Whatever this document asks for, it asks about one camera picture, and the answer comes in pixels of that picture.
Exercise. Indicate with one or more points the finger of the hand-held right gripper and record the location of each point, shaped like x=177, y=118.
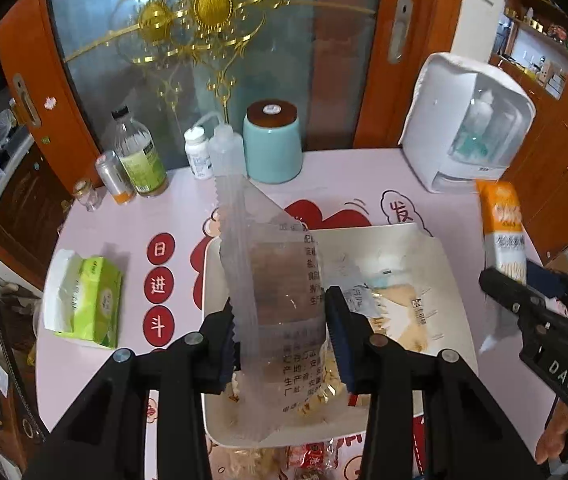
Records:
x=551, y=280
x=506, y=286

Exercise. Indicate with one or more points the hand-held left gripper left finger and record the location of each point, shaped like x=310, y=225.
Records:
x=226, y=355

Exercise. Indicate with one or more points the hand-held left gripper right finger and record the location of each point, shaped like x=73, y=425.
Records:
x=341, y=345

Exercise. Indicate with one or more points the packet of yellow crisps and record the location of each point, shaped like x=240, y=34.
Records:
x=324, y=385

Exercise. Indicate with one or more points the orange and white oat packet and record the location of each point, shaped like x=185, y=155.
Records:
x=501, y=240

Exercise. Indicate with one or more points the white plastic storage tray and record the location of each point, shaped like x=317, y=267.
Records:
x=444, y=290

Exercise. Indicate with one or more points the clear packet of brown cake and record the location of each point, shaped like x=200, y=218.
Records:
x=274, y=310

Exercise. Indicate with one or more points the clear packet of pale bread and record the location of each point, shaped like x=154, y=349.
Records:
x=409, y=320

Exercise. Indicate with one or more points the clear packet with white filling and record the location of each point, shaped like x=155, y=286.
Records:
x=364, y=275

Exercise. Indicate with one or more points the person's right hand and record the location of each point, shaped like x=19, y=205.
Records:
x=551, y=435

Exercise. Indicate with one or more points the beige cracker packet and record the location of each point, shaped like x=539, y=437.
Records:
x=241, y=462

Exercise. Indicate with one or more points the bag of wrapped candies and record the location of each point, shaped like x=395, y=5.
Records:
x=309, y=457

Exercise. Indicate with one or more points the green tissue pack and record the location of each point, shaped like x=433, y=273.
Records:
x=94, y=305

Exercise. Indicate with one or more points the white countertop sterilizer cabinet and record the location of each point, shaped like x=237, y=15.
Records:
x=449, y=125

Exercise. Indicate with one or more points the clear squeeze bottle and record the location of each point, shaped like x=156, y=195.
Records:
x=224, y=155

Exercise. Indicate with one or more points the white pill bottle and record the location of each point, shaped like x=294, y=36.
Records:
x=197, y=155

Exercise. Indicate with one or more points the small metal can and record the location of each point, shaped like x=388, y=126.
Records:
x=113, y=177

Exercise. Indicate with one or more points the teal ceramic canister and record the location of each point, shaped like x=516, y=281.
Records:
x=271, y=145

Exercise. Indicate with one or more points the small glass jar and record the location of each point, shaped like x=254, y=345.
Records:
x=86, y=196

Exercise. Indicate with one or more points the glass bottle with green label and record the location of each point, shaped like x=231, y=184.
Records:
x=139, y=160

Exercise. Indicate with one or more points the glass door with gold ornament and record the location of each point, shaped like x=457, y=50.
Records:
x=214, y=60

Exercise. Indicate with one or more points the wooden wall cabinet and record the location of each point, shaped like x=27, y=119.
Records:
x=559, y=150

